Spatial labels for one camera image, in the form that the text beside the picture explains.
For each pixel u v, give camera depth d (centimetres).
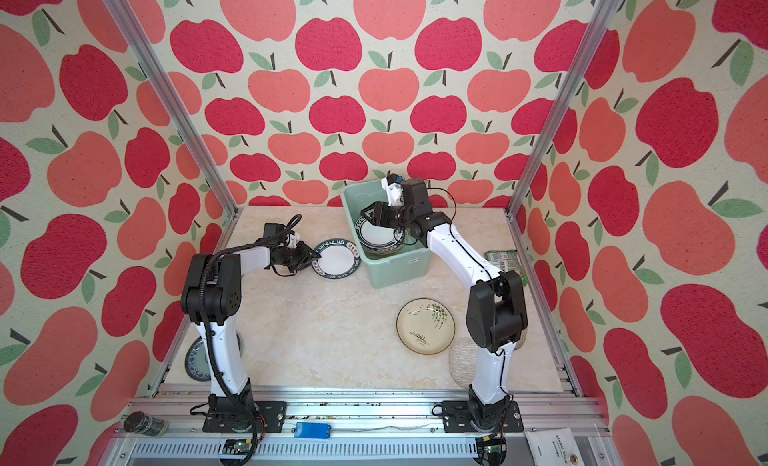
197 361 83
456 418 73
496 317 50
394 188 79
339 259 110
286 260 91
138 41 76
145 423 66
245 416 67
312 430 70
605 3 70
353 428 73
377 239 107
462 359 84
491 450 73
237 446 72
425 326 89
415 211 69
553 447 69
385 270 86
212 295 57
